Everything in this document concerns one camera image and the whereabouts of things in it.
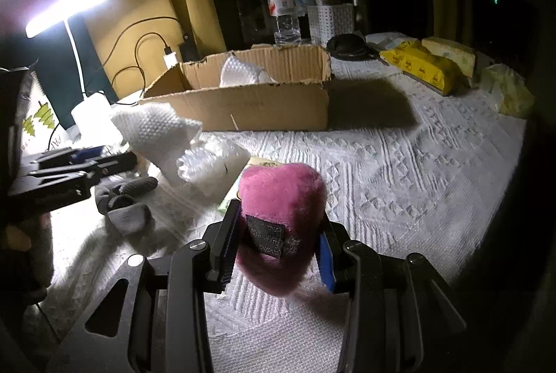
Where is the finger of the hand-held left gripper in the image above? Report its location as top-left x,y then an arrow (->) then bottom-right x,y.
27,146 -> 107,166
8,151 -> 139,200

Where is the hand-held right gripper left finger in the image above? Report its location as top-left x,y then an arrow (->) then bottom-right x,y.
47,199 -> 242,373

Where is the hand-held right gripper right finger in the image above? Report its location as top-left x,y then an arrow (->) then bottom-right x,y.
318,213 -> 467,373

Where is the pink plush toy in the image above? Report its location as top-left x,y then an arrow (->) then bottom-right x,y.
235,163 -> 328,297

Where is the cardboard box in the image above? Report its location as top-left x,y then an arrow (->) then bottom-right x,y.
138,43 -> 334,132

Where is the tree print paper bag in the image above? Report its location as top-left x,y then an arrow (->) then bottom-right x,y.
17,73 -> 70,159

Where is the grey sock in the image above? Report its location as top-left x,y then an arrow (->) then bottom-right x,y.
94,176 -> 159,237

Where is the white bubble wrap sheet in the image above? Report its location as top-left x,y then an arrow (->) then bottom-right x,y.
111,103 -> 203,187

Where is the clear air cushion bag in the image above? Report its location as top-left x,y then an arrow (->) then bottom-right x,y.
176,138 -> 252,200

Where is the white textured bedspread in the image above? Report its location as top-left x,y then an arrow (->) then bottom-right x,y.
41,32 -> 528,373

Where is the white desk lamp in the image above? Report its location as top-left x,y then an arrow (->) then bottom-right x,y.
25,0 -> 111,98

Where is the black power adapter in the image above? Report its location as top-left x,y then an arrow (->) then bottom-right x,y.
180,33 -> 199,62

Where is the white foam wrap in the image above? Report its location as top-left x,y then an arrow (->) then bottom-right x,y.
219,54 -> 275,88

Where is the black round pouch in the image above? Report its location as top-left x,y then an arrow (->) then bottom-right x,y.
326,34 -> 379,61

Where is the white perforated basket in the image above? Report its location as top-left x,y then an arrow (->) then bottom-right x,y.
307,3 -> 356,48

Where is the clear plastic water bottle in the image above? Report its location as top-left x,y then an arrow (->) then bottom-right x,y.
265,0 -> 302,46

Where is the pale yellow tissue pack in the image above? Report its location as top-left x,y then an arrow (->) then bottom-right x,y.
422,36 -> 477,77

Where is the yellow plastic bag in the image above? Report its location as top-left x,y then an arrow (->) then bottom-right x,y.
483,63 -> 536,119

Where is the black cable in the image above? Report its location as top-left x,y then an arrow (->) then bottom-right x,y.
82,16 -> 183,96

